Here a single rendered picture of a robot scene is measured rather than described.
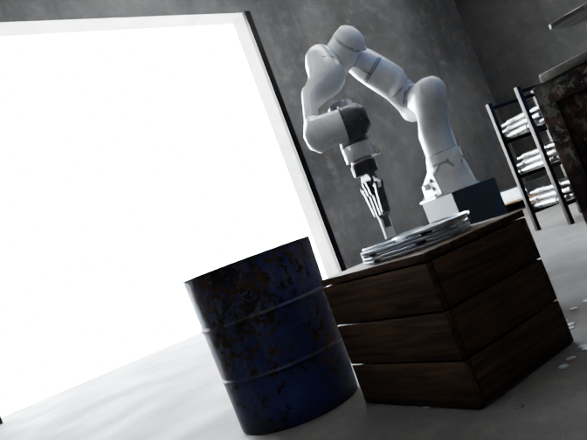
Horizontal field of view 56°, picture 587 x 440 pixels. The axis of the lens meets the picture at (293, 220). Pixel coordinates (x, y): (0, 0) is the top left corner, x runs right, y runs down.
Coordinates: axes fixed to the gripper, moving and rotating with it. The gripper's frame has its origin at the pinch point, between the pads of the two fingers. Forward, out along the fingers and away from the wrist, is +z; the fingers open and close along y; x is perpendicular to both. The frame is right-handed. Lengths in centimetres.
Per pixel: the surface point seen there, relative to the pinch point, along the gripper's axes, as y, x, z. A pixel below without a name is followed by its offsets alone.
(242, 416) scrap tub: -15, -56, 36
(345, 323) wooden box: 6.9, -23.5, 19.6
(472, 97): -607, 454, -131
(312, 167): -472, 131, -89
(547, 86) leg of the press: 37, 36, -19
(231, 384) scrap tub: -13, -56, 26
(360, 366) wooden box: 6.4, -23.7, 31.5
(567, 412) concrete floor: 57, -3, 42
